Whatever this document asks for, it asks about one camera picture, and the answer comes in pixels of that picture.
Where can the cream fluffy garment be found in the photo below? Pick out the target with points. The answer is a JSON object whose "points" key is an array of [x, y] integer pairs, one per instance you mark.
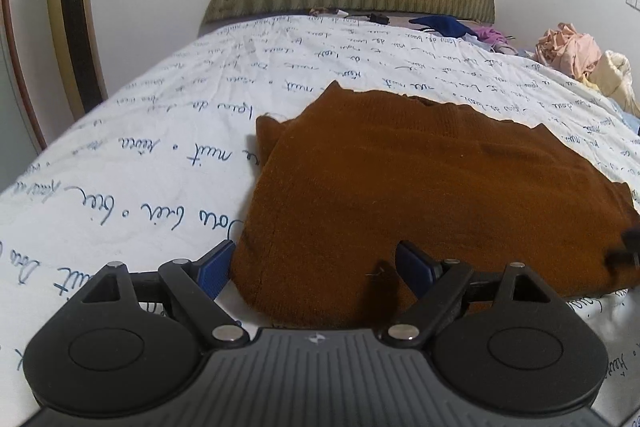
{"points": [[613, 77]]}

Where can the white bedsheet with blue script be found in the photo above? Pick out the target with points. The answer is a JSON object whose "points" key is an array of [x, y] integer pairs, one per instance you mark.
{"points": [[163, 168]]}

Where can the gold tower air conditioner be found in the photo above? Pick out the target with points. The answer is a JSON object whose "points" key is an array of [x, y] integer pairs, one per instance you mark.
{"points": [[75, 48]]}

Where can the brown knit sweater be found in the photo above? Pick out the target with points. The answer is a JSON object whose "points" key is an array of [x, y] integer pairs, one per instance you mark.
{"points": [[356, 173]]}

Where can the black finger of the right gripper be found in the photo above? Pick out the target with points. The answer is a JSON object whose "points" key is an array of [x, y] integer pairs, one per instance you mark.
{"points": [[628, 255]]}

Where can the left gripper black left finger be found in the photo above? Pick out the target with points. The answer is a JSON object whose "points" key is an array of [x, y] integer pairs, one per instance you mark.
{"points": [[128, 341]]}

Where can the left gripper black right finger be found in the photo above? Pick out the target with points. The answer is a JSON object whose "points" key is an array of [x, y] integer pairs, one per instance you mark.
{"points": [[502, 340]]}

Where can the white wall switch plate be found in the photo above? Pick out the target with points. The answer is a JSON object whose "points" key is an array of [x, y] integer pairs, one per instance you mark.
{"points": [[633, 4]]}

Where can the dark blue garment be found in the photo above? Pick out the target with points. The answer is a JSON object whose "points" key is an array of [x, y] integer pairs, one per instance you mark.
{"points": [[446, 25]]}

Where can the pink crumpled garment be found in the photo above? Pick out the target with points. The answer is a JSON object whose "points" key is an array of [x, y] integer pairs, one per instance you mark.
{"points": [[569, 51]]}

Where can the frosted glass wardrobe door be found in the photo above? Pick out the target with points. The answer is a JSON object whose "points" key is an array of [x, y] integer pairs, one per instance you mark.
{"points": [[21, 137]]}

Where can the purple small garment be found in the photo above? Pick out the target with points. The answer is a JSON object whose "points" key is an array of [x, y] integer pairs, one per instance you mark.
{"points": [[495, 39]]}

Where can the light blue garment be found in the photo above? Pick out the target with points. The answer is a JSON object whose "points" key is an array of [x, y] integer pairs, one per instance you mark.
{"points": [[630, 121]]}

